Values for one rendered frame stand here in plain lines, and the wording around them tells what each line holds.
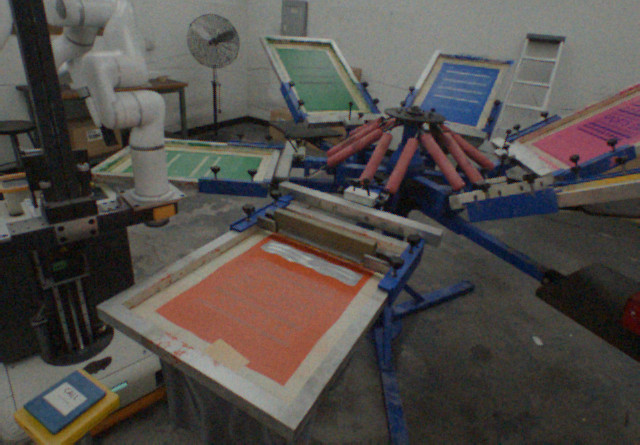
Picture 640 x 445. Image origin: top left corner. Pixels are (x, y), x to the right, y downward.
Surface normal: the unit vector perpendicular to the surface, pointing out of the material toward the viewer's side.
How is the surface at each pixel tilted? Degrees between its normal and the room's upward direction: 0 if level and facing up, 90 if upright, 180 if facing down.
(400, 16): 90
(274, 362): 0
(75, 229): 90
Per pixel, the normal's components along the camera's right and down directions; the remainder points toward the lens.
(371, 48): -0.48, 0.33
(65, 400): 0.09, -0.91
